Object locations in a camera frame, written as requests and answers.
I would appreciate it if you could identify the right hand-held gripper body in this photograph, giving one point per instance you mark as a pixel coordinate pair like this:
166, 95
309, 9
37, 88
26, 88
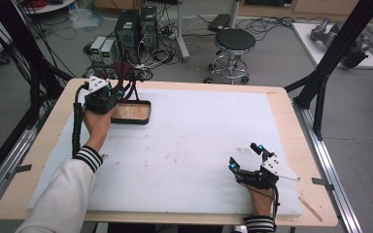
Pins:
275, 166

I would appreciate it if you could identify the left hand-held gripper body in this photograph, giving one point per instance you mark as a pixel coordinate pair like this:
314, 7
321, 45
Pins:
98, 95

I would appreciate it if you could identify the person's left hand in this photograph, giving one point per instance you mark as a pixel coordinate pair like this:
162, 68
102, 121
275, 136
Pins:
98, 127

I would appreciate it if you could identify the person's right hand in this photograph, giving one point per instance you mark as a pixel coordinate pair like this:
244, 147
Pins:
260, 200

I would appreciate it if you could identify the white power supply box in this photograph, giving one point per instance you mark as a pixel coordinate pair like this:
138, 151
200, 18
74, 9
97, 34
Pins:
97, 45
108, 51

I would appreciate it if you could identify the white foam mat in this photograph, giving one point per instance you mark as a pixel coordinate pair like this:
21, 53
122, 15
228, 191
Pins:
191, 145

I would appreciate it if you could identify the grey metal clip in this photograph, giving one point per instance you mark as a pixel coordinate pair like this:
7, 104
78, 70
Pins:
21, 168
322, 183

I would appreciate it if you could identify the computer towers on floor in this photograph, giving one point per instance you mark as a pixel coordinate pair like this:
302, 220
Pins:
157, 56

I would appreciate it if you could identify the thin wooden stick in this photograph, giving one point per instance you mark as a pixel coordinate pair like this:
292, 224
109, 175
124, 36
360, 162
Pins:
311, 209

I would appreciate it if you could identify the large black computer tower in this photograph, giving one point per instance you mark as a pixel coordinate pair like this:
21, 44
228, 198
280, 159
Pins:
128, 32

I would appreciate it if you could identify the slim black computer tower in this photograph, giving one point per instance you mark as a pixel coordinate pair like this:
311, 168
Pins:
149, 26

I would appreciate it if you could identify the clear plastic bag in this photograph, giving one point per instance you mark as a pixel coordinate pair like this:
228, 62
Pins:
84, 17

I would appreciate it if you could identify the white desk leg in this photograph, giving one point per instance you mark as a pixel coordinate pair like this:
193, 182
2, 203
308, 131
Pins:
234, 11
181, 32

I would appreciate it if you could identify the round white table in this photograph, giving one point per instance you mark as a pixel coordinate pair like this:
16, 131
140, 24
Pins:
50, 6

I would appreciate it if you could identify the black round stool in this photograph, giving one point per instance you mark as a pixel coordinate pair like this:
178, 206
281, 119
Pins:
234, 40

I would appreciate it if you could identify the white floor board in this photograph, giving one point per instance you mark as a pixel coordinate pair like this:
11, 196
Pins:
307, 39

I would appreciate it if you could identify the flat black box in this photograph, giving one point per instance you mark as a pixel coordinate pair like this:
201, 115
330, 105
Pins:
219, 22

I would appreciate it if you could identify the grey robot parts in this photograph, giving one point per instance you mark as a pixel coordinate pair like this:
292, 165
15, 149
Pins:
320, 32

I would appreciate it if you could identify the aluminium rail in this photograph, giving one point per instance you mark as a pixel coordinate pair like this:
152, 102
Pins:
9, 155
323, 161

